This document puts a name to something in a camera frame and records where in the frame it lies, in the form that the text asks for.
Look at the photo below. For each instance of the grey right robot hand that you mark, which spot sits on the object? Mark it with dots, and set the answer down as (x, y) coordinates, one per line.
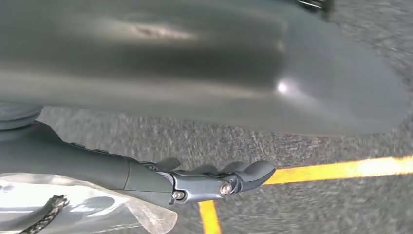
(80, 161)

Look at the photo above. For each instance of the clear plastic cover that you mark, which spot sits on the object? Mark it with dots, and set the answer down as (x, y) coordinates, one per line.
(96, 210)

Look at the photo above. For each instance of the grey robot body shell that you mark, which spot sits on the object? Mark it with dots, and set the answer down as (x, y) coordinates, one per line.
(161, 64)

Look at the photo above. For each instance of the yellow floor tape outline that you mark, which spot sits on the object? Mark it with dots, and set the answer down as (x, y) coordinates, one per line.
(338, 169)

